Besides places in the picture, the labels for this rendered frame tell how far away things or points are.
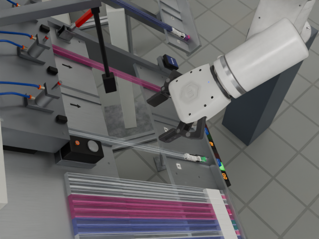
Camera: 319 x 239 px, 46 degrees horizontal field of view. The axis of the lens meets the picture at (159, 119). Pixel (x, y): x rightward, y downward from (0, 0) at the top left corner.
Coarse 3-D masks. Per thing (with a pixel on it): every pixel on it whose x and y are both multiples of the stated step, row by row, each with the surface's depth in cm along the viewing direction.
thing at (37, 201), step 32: (64, 64) 85; (64, 96) 79; (96, 96) 87; (96, 128) 81; (32, 160) 64; (32, 192) 61; (64, 192) 65; (0, 224) 54; (32, 224) 58; (64, 224) 62
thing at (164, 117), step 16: (144, 80) 108; (160, 80) 115; (144, 96) 104; (160, 112) 104; (176, 112) 111; (160, 128) 100; (176, 128) 106; (192, 128) 113; (160, 144) 96; (176, 144) 101; (192, 144) 107; (176, 160) 97; (176, 176) 93; (192, 176) 98; (208, 176) 104
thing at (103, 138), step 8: (72, 128) 74; (80, 136) 75; (88, 136) 76; (96, 136) 77; (104, 136) 79; (112, 144) 81; (120, 144) 82; (128, 144) 84; (136, 144) 86; (144, 144) 88; (152, 152) 90; (160, 152) 92; (168, 152) 94; (176, 152) 96
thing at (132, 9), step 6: (114, 0) 111; (120, 0) 113; (126, 6) 114; (132, 6) 116; (138, 12) 117; (144, 12) 119; (150, 18) 120; (156, 24) 122; (162, 24) 123; (168, 30) 126; (186, 36) 130
